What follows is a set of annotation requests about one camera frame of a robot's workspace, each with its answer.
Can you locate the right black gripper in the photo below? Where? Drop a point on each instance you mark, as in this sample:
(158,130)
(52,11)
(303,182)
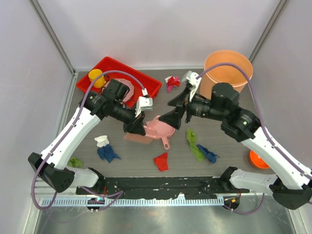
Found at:
(173,117)

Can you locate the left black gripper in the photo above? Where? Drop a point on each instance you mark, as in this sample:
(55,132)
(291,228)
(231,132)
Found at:
(136,125)

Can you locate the pink hand brush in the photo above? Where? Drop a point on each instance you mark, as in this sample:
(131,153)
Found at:
(138,138)

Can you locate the pink dustpan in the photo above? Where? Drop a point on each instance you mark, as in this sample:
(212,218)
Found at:
(157,129)

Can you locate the red and white paper scrap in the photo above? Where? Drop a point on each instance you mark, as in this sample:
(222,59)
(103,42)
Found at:
(171,82)

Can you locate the dark blue paper scrap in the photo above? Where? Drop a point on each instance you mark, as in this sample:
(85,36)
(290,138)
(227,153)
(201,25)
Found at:
(107,153)

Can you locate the orange plastic bucket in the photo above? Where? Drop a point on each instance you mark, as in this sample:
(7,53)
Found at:
(226,74)

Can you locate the small green paper scrap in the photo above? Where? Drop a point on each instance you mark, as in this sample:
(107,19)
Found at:
(75,163)

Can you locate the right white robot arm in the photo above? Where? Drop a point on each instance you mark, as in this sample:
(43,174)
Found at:
(291,183)

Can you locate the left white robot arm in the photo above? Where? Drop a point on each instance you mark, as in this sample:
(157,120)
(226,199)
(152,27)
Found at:
(51,164)

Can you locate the long green paper scrap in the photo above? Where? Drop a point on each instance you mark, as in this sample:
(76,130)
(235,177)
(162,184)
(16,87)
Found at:
(192,138)

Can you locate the pink dotted plate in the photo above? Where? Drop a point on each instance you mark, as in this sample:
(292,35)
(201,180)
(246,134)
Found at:
(127,88)

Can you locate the red plastic tray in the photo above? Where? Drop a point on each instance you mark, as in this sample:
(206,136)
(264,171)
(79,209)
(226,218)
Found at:
(152,85)

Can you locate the yellow mug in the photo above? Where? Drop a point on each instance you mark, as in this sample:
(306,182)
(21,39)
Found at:
(101,81)

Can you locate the blue paper scrap right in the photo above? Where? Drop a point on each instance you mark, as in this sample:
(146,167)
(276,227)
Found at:
(211,156)

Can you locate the orange bowl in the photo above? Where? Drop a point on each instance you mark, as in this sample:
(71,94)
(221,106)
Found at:
(257,161)

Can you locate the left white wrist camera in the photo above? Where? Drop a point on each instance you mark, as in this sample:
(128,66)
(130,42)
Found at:
(144,103)

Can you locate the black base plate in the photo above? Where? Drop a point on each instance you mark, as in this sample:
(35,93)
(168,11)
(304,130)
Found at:
(194,187)

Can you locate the white slotted cable duct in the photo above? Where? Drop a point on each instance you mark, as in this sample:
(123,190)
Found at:
(89,201)

